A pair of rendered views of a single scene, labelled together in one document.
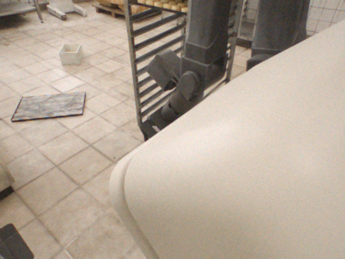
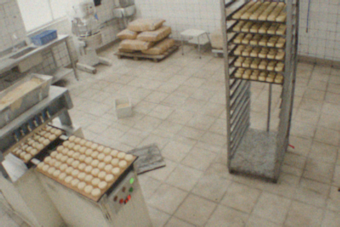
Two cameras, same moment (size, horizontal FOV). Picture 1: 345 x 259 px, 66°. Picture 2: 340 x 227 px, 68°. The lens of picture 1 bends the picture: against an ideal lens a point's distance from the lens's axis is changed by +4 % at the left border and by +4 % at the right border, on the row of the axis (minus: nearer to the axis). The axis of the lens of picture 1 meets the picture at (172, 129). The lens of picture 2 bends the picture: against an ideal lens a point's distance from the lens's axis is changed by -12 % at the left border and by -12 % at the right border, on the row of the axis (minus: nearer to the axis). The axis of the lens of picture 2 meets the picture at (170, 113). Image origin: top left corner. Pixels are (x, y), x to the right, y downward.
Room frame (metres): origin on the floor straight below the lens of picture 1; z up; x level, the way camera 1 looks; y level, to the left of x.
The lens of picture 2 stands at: (-0.19, 0.81, 2.01)
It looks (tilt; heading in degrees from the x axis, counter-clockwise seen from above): 32 degrees down; 358
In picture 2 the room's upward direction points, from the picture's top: 9 degrees counter-clockwise
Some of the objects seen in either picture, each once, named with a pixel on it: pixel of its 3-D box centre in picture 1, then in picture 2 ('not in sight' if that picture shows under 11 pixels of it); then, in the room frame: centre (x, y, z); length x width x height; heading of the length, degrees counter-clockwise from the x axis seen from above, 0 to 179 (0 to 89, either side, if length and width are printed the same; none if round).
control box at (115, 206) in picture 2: not in sight; (123, 193); (0.98, 1.11, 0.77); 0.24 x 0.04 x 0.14; 142
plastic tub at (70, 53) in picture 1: (71, 53); (123, 107); (3.21, 1.29, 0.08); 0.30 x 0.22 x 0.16; 4
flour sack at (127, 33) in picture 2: not in sight; (135, 31); (5.56, 1.03, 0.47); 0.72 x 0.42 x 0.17; 140
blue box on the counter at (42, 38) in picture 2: not in sight; (45, 37); (4.70, 2.61, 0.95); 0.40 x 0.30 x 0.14; 142
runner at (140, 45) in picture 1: (163, 34); (242, 90); (1.91, 0.07, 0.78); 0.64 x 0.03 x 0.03; 144
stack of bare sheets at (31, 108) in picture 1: (52, 105); (133, 161); (2.13, 1.18, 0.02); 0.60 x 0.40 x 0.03; 101
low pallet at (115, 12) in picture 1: (129, 9); (147, 50); (5.37, 0.84, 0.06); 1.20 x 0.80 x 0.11; 52
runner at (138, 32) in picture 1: (162, 21); (242, 81); (1.91, 0.07, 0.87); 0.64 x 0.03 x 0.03; 144
